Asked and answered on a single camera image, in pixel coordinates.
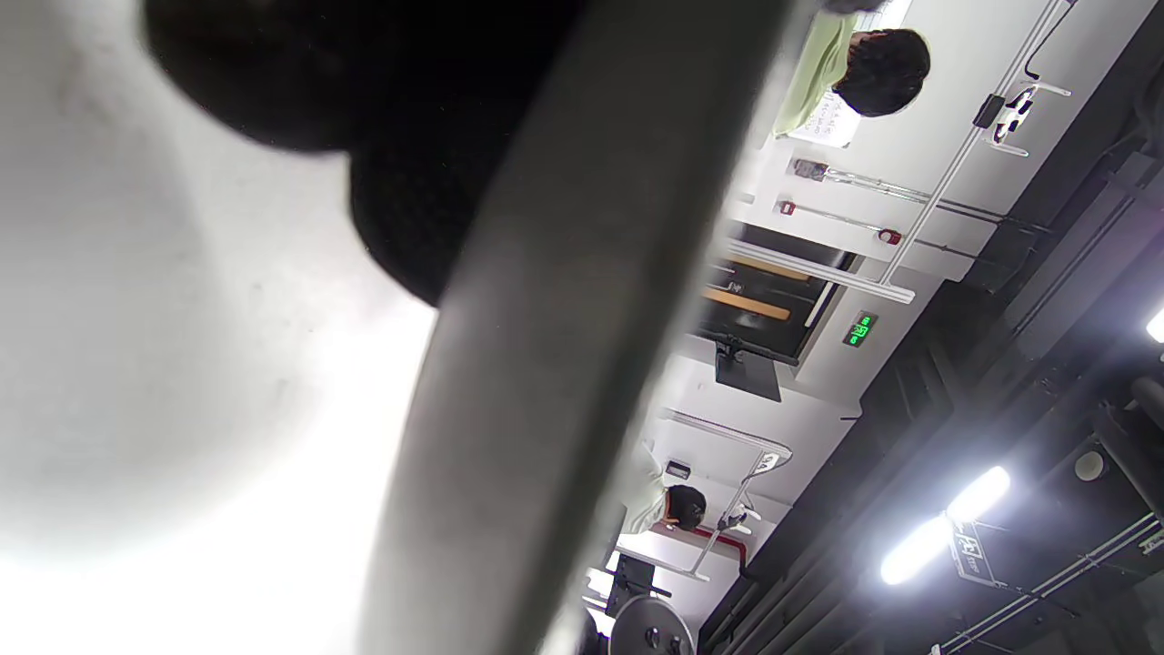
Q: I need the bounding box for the person's left hand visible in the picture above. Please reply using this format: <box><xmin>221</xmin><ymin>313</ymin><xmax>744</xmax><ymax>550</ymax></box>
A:
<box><xmin>141</xmin><ymin>0</ymin><xmax>587</xmax><ymax>306</ymax></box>

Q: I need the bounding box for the grey white tracker controller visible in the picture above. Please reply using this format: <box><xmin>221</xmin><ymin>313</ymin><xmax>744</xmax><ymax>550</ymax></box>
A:
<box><xmin>607</xmin><ymin>594</ymin><xmax>697</xmax><ymax>655</ymax></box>

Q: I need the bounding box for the dark glass double door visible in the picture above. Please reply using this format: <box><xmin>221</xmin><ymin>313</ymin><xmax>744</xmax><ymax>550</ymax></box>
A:
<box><xmin>696</xmin><ymin>241</ymin><xmax>860</xmax><ymax>365</ymax></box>

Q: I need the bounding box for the grey plate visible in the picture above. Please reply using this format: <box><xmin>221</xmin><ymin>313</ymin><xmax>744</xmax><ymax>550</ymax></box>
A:
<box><xmin>359</xmin><ymin>0</ymin><xmax>824</xmax><ymax>655</ymax></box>

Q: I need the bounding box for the long ceiling tube light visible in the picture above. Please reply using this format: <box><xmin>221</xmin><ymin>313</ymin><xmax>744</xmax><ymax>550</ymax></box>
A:
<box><xmin>879</xmin><ymin>466</ymin><xmax>1012</xmax><ymax>586</ymax></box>

